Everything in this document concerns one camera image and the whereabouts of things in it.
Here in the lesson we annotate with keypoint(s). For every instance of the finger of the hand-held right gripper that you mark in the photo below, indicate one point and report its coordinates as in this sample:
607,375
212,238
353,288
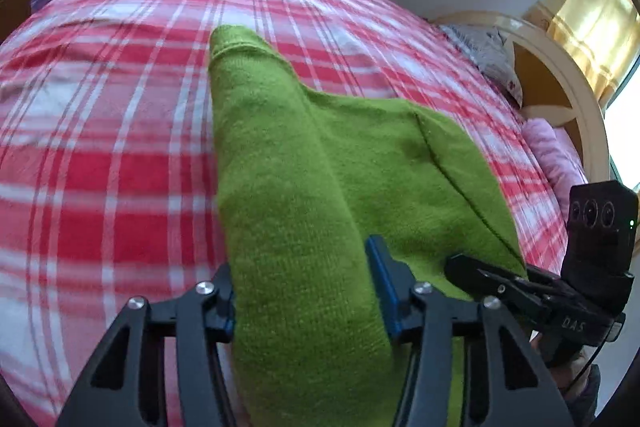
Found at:
492,287
545,279

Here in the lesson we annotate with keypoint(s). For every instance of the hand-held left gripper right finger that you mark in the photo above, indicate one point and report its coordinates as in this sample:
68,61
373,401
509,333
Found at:
382,287

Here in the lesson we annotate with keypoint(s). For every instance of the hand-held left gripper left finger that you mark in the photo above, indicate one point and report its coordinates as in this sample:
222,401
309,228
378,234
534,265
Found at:
220,307

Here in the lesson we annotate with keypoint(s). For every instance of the green knitted sweater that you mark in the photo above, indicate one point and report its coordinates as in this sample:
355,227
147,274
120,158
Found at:
310,187

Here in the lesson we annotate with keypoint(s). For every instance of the person's right forearm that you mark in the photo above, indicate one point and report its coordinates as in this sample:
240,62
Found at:
585,402

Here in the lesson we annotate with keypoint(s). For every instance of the person's right hand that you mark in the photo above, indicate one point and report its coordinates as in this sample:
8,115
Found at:
567,374

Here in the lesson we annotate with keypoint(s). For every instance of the pink pillow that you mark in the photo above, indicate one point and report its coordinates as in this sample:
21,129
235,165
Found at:
557,157

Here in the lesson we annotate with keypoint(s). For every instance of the side window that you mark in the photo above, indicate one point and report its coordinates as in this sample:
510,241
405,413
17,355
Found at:
625,132

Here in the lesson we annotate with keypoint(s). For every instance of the cream and yellow headboard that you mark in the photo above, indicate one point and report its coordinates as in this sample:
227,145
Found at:
560,72

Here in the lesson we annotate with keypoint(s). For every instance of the bed with red plaid sheet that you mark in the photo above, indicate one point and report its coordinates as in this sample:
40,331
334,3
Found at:
110,132

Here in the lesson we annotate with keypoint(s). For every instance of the grey patterned pillow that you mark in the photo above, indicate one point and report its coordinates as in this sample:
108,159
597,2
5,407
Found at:
487,52

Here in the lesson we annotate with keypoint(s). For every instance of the golden curtain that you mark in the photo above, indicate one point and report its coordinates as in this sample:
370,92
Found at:
590,2

